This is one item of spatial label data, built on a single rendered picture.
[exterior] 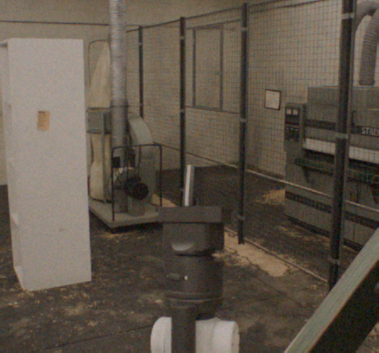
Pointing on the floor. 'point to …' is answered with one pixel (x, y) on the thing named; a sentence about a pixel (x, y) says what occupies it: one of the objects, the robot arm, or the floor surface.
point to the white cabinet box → (46, 160)
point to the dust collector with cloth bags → (118, 156)
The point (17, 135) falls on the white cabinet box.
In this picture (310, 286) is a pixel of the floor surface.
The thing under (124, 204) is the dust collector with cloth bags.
